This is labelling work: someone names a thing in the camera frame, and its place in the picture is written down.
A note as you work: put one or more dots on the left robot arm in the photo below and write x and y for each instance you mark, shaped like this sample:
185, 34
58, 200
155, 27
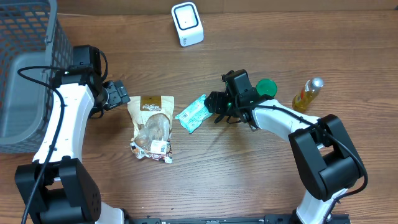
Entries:
56, 187

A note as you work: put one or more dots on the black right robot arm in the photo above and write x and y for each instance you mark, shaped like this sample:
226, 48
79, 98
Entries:
328, 163

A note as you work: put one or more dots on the green lid white jar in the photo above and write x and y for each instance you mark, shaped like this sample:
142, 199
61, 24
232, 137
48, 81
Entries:
266, 87

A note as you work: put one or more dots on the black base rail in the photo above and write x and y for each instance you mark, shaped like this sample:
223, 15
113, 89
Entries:
217, 221

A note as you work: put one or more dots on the white barcode scanner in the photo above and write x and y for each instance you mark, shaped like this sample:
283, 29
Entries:
187, 23

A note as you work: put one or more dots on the yellow liquid bottle silver cap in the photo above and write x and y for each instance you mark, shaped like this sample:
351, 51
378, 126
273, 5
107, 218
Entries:
307, 94

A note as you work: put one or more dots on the teal tissue pack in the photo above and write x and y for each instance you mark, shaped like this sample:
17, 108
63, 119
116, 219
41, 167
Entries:
193, 116

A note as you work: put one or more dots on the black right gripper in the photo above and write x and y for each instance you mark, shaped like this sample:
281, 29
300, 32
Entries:
218, 102

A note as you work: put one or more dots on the brown snack packet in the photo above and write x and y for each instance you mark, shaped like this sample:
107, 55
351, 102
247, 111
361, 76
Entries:
152, 120

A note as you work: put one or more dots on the grey plastic shopping basket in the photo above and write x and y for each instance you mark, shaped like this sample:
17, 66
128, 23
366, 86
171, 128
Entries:
31, 37

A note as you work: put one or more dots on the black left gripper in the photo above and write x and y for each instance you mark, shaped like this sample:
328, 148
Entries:
119, 95

